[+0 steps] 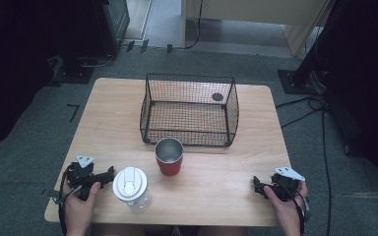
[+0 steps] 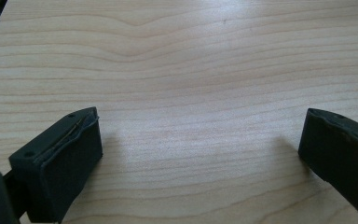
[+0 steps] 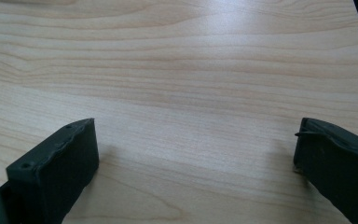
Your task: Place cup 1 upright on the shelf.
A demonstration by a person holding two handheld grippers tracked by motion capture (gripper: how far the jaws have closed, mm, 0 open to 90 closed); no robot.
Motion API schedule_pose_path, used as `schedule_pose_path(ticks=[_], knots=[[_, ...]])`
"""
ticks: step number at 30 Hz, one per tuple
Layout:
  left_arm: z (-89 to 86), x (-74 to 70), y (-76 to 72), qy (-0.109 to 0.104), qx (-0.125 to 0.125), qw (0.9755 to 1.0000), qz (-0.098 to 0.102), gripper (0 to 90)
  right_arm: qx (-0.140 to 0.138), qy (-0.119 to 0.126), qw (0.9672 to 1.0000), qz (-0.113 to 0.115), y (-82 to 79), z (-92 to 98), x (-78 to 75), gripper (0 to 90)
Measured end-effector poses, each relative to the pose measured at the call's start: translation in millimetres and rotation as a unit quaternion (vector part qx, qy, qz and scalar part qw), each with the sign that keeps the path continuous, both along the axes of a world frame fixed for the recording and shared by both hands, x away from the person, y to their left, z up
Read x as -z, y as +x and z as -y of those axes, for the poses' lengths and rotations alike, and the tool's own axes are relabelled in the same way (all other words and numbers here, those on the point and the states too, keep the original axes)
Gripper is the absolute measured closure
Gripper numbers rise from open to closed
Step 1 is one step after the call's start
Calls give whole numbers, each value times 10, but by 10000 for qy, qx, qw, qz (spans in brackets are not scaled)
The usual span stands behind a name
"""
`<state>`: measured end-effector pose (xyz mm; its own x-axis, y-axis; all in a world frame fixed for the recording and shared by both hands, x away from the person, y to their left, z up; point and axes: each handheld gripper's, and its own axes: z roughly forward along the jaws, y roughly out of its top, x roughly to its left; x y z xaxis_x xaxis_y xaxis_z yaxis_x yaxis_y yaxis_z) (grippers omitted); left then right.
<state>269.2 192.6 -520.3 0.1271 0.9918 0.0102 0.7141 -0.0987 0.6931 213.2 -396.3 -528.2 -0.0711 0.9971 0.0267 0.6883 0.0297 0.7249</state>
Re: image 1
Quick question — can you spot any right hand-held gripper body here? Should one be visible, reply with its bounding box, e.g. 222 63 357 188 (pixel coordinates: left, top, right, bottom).
270 166 306 203

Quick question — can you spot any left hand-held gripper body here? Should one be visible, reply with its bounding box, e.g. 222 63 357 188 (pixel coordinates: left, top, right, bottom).
66 154 96 202

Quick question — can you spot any clear bottle with white lid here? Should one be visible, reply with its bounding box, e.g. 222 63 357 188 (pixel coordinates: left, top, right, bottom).
112 166 152 213

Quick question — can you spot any red cup with steel inside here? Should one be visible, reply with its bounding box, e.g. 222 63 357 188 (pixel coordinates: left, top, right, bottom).
154 137 185 177

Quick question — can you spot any black wire mesh basket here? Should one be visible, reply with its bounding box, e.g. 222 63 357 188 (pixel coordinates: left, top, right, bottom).
139 72 240 148

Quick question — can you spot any person's right hand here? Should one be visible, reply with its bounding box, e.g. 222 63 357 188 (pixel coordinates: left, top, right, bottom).
263 179 309 228

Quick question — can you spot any person's left hand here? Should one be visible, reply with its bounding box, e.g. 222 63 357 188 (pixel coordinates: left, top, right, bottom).
61 178 102 229

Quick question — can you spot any grey tape piece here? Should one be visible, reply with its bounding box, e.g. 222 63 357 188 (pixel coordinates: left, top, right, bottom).
41 188 62 205

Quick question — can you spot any black stand with base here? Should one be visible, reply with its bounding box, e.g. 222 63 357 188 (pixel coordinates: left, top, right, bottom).
277 0 346 96

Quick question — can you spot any dark curtain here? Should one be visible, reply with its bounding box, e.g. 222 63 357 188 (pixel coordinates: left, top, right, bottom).
0 0 109 155
314 0 378 198

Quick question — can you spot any black cabinet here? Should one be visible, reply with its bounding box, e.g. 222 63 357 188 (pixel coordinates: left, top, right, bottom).
93 0 131 57

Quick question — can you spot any beige wooden desk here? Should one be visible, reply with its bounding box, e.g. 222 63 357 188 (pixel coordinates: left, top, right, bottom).
180 0 333 58

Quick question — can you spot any right hand-held gripper cable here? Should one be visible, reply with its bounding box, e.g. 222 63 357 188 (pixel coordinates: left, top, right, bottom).
275 181 310 236

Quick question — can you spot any hand-held gripper cable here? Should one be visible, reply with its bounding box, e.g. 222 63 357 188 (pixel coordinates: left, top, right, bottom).
57 164 84 236
275 181 310 236

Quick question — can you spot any left hand-held gripper cable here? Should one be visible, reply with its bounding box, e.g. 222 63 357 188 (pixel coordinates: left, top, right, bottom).
57 164 84 236

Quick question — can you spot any long black floor cable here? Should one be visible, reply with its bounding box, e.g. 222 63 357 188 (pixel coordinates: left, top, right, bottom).
320 104 333 236

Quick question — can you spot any black stand base plate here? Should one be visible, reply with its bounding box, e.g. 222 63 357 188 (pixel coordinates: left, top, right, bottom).
47 55 96 87

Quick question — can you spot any black hanging cable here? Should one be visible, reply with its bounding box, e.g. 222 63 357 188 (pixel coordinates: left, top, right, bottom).
173 0 205 51

